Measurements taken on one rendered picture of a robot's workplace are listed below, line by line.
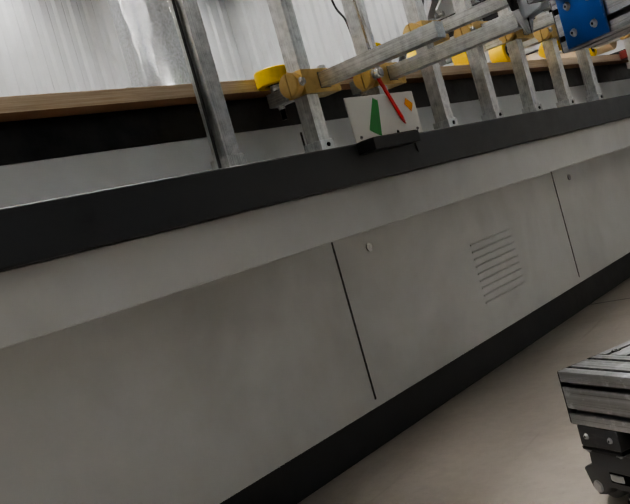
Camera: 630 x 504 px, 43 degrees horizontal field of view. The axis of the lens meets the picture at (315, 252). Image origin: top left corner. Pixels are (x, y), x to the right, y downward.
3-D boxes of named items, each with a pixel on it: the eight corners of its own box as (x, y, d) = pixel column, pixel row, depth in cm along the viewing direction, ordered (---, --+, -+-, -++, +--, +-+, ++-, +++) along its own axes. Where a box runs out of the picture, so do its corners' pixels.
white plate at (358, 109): (424, 132, 188) (412, 90, 187) (358, 144, 168) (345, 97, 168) (422, 132, 188) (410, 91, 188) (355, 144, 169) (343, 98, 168)
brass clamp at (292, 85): (344, 89, 168) (337, 65, 167) (302, 93, 157) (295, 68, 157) (322, 98, 172) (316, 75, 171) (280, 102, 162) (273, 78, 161)
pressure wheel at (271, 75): (301, 117, 177) (286, 67, 177) (305, 111, 169) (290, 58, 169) (266, 127, 176) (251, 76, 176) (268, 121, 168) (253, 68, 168)
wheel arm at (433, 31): (448, 41, 147) (442, 18, 146) (438, 41, 144) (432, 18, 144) (281, 111, 175) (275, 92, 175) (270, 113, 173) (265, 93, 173)
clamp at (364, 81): (407, 82, 187) (401, 61, 186) (373, 85, 177) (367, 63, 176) (388, 90, 190) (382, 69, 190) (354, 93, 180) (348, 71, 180)
